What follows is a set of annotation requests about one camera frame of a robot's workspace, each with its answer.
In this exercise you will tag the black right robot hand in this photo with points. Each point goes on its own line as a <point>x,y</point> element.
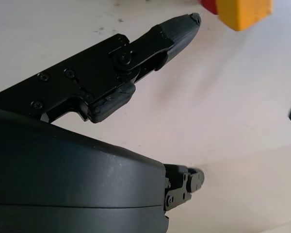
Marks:
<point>75,182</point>

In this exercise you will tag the yellow cube block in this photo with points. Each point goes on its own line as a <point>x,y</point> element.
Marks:
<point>245,13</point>

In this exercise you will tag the red cube block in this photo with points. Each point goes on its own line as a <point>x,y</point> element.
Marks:
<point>209,4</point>

